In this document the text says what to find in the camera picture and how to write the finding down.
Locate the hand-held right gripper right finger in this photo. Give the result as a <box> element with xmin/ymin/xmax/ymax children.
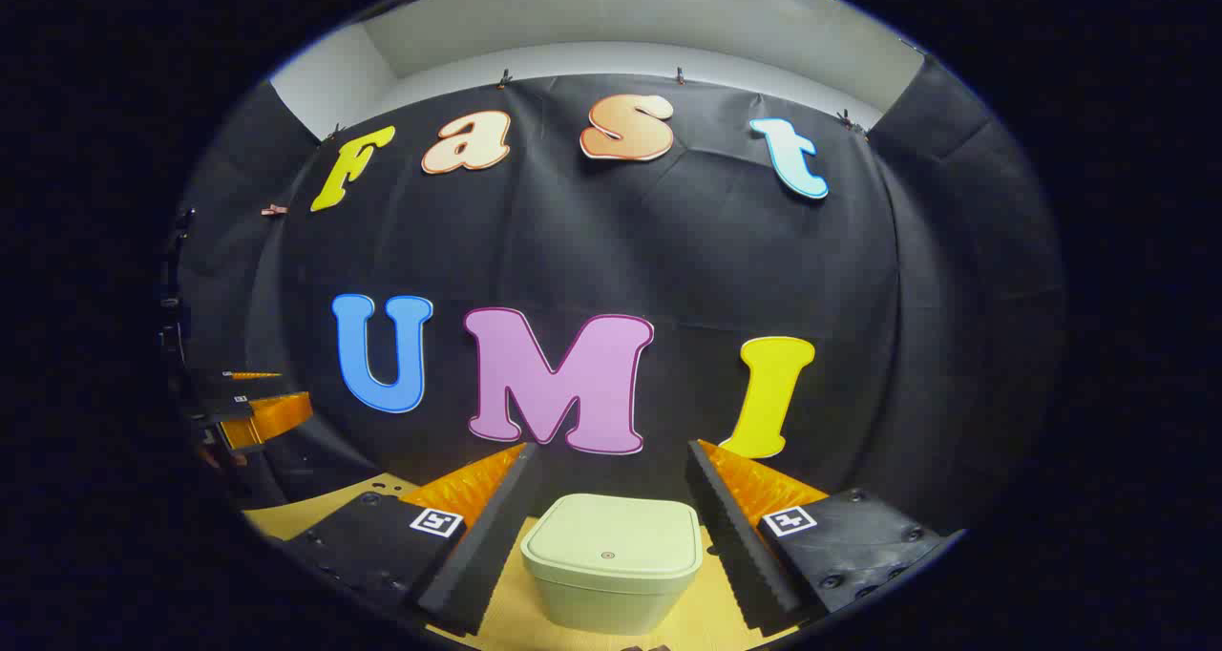
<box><xmin>684</xmin><ymin>438</ymin><xmax>967</xmax><ymax>638</ymax></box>

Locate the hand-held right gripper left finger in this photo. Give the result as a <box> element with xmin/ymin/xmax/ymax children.
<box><xmin>282</xmin><ymin>441</ymin><xmax>545</xmax><ymax>638</ymax></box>

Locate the wooden desktop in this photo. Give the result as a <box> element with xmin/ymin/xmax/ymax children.
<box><xmin>242</xmin><ymin>472</ymin><xmax>803</xmax><ymax>651</ymax></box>

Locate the black backdrop cloth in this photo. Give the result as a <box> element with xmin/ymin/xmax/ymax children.
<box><xmin>162</xmin><ymin>54</ymin><xmax>1065</xmax><ymax>537</ymax></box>

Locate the green desktop garbage bin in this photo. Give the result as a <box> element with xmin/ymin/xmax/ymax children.
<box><xmin>520</xmin><ymin>493</ymin><xmax>705</xmax><ymax>636</ymax></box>

